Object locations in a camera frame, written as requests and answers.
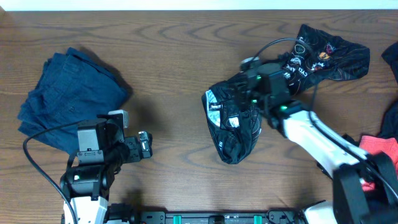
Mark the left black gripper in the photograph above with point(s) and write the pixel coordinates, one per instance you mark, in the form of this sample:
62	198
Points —
137	148

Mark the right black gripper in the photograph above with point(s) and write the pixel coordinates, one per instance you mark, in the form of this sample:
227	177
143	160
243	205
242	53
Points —
240	90

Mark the black printed cycling jersey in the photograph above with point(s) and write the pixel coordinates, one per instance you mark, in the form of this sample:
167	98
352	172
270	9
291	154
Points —
316	56

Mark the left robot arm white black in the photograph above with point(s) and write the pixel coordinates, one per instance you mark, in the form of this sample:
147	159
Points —
103	149

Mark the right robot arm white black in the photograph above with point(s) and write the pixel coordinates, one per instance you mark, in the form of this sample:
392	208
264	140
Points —
364	185

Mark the folded navy blue shirt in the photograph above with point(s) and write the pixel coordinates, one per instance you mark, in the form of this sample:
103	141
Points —
73	87

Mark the red garment in pile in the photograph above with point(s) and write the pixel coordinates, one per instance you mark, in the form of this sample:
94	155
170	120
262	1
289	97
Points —
376	145

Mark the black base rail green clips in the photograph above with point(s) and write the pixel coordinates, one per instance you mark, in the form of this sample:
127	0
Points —
217	217

